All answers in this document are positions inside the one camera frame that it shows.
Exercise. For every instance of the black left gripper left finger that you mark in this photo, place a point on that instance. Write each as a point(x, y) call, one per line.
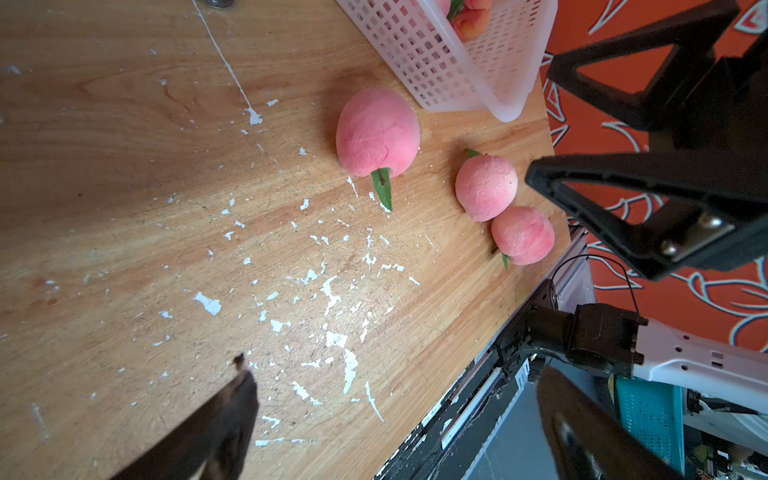
point(212, 443)

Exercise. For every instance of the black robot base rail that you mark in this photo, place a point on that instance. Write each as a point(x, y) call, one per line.
point(447, 442)

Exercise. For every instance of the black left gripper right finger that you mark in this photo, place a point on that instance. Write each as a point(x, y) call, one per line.
point(586, 443)

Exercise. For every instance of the pink peach centre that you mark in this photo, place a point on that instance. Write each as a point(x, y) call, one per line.
point(378, 135)

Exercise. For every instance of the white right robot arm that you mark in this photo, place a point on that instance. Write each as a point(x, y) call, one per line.
point(625, 343)

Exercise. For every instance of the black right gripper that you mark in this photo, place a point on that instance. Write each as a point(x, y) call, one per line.
point(709, 197)

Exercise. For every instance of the pink peach right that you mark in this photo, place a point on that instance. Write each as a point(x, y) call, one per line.
point(485, 185)

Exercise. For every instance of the white plastic basket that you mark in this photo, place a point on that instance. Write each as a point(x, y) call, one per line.
point(495, 72)

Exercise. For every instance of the red orange peach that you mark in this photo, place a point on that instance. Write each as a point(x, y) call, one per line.
point(469, 18)

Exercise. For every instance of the teal plastic crate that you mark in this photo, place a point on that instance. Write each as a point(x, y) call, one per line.
point(652, 412)

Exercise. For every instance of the pink red peach front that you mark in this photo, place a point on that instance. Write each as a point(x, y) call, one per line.
point(523, 234)

